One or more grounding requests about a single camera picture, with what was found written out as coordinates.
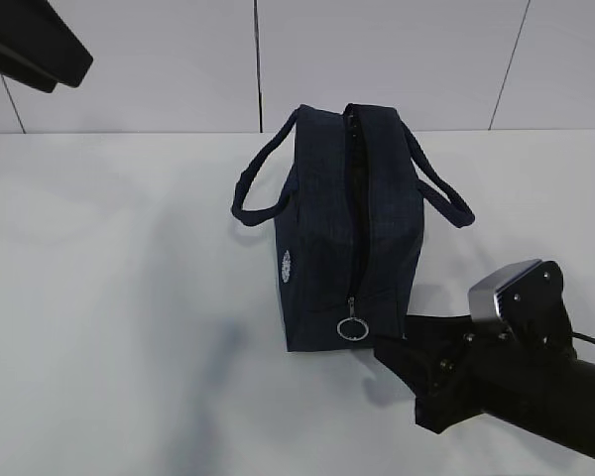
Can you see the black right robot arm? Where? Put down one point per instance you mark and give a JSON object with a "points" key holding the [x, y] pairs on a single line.
{"points": [[568, 414]]}

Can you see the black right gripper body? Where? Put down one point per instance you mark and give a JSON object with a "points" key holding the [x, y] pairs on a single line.
{"points": [[501, 378]]}

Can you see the navy blue lunch bag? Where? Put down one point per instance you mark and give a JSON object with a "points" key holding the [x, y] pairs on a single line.
{"points": [[349, 223]]}

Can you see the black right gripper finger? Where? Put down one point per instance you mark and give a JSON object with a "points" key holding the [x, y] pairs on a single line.
{"points": [[433, 331], [428, 367]]}

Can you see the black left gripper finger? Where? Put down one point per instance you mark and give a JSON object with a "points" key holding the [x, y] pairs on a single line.
{"points": [[22, 70], [37, 32]]}

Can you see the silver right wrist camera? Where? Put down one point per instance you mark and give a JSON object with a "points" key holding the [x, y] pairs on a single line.
{"points": [[524, 300]]}

